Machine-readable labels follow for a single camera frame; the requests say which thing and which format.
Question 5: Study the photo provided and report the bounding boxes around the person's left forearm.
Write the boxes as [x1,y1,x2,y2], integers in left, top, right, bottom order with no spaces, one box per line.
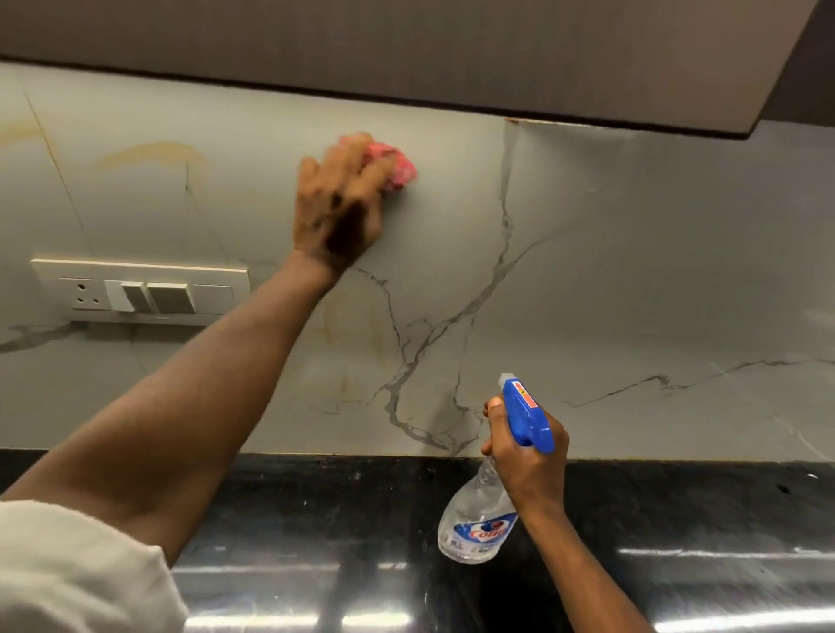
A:
[0,251,343,567]

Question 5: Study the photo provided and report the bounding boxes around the white wall switch panel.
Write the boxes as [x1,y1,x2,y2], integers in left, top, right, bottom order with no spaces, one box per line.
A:
[30,257,252,327]

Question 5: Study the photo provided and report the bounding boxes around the person's left hand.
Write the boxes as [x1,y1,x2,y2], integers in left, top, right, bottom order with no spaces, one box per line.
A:
[291,132,398,276]

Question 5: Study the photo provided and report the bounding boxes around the person's right forearm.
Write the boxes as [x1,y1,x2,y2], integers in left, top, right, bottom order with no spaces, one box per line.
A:
[518,499,655,633]

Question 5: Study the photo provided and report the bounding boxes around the clear spray bottle blue trigger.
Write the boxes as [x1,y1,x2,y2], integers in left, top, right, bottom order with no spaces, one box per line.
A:
[437,373,556,566]

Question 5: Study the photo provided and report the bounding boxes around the white shirt sleeve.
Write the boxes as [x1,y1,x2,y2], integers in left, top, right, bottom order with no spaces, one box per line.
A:
[0,500,190,633]

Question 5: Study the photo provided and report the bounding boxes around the dark overhead cabinet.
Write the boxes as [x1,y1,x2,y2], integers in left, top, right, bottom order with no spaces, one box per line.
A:
[0,0,835,140]

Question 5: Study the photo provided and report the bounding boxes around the pink cleaning cloth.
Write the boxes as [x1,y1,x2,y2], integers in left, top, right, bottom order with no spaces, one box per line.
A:
[362,142,419,194]

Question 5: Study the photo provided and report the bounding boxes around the person's right hand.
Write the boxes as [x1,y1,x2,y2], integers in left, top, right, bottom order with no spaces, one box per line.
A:
[481,398,570,519]

